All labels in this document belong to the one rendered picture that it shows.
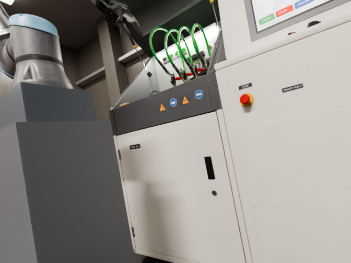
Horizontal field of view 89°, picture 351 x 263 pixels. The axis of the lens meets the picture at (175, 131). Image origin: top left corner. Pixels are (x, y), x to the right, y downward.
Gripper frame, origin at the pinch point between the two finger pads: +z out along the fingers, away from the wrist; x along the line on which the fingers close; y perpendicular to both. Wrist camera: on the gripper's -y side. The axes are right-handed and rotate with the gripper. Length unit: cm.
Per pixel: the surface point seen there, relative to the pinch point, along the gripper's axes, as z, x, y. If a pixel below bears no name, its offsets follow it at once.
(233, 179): 69, 17, 56
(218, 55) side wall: 37.0, 28.5, 10.0
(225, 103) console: 48, 27, 35
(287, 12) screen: 47, 57, -9
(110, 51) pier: -45, -195, -208
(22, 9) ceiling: -187, -233, -180
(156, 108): 32.8, -4.8, 30.8
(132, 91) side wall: 20.5, -35.2, 1.6
